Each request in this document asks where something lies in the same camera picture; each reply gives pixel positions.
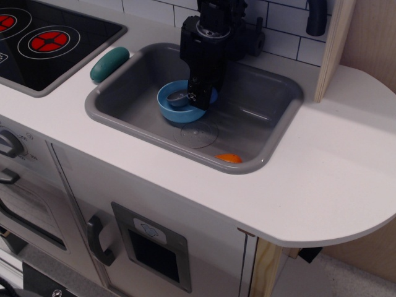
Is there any white cabinet door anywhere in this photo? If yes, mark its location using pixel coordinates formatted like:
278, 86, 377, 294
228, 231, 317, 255
53, 144, 256, 296

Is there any dark grey toy faucet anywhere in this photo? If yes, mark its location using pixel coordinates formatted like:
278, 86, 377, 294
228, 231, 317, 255
232, 1, 329, 66

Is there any grey oven door handle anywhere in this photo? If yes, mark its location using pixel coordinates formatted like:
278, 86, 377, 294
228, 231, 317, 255
0, 168, 20, 184

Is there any blue plastic bowl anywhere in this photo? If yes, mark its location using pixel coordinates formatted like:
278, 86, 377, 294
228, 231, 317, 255
157, 80, 206, 124

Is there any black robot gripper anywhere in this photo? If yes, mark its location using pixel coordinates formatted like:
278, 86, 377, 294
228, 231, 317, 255
180, 1, 248, 111

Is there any orange toy food piece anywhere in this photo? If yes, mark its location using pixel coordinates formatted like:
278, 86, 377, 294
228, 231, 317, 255
215, 153, 243, 163

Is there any black toy stove top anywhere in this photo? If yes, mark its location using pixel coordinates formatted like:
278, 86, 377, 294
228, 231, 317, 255
1, 1, 127, 98

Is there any light wooden side post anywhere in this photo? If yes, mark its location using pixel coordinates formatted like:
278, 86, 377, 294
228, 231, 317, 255
314, 0, 356, 103

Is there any black cable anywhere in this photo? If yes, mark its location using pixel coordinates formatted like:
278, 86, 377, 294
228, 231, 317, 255
0, 277, 19, 297

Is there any green toy cucumber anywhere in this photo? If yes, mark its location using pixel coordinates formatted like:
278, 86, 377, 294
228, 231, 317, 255
90, 47, 130, 83

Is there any white toy oven door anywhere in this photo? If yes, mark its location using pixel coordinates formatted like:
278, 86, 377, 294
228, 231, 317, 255
1, 165, 97, 280

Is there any grey spoon with blue handle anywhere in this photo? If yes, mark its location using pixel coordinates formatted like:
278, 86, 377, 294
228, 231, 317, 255
165, 88, 218, 108

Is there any grey plastic sink basin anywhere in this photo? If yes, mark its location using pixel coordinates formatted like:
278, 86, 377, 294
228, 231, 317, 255
85, 43, 303, 174

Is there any grey oven knob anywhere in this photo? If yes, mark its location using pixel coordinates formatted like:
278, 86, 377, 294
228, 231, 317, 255
1, 130, 24, 158

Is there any grey ice dispenser panel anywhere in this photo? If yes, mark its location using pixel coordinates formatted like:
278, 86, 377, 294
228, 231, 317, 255
111, 202, 192, 293

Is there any dark grey cabinet door handle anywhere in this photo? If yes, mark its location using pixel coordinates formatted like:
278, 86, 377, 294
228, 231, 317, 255
86, 215, 115, 267

